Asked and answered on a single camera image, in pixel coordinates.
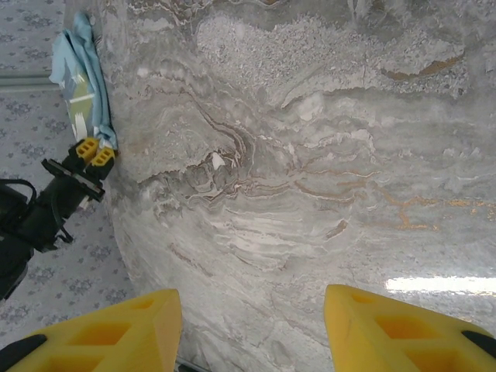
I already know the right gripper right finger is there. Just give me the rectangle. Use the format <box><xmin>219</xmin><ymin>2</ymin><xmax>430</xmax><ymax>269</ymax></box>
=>
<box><xmin>324</xmin><ymin>284</ymin><xmax>496</xmax><ymax>372</ymax></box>

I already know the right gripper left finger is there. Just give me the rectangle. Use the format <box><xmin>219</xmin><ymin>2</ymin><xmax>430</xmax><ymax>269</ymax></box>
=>
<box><xmin>0</xmin><ymin>288</ymin><xmax>183</xmax><ymax>372</ymax></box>

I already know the light blue printed t-shirt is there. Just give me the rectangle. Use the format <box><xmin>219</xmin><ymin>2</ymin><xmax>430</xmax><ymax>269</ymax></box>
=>
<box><xmin>49</xmin><ymin>10</ymin><xmax>119</xmax><ymax>154</ymax></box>

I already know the aluminium frame post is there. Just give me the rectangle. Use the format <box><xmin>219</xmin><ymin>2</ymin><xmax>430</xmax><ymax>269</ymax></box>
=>
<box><xmin>0</xmin><ymin>74</ymin><xmax>57</xmax><ymax>91</ymax></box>

